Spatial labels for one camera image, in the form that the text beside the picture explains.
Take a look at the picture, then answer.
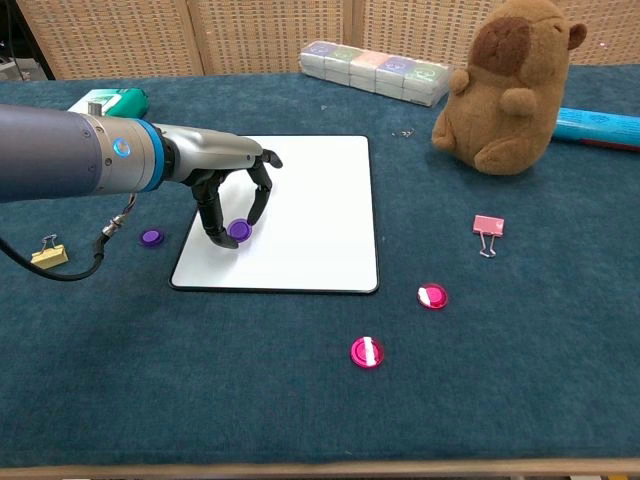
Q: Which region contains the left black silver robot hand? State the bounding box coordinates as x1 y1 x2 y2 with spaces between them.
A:
162 122 285 250

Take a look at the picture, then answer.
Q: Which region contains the pink disc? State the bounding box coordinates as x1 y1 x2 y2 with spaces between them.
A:
349 335 386 371
416 282 449 311

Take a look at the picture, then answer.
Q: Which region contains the white board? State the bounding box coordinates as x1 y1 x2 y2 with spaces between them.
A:
169 134 381 295

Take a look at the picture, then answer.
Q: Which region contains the green wet wipes pack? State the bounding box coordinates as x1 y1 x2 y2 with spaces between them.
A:
67 87 151 119

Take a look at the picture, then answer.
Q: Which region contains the woven folding screen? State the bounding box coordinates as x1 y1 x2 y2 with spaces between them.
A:
14 0 640 81

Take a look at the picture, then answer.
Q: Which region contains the clear-wrapped tissue packs row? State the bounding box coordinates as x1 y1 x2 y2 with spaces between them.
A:
299 40 452 108

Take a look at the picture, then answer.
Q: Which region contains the yellow binder clip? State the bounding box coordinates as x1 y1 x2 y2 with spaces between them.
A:
30 234 70 272

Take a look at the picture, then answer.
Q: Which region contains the blue table cloth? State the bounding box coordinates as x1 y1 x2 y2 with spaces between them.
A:
0 64 640 469

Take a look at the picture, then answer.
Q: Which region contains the pink binder clip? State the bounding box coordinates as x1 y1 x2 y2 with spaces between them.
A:
471 214 506 259

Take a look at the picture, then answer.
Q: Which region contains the brown capybara plush toy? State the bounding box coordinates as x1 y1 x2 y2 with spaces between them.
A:
430 0 589 177

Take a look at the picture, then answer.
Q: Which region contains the blue cylindrical tube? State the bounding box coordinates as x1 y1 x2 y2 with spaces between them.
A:
551 106 640 152

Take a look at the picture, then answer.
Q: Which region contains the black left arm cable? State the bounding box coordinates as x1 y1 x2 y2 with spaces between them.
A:
0 192 139 282

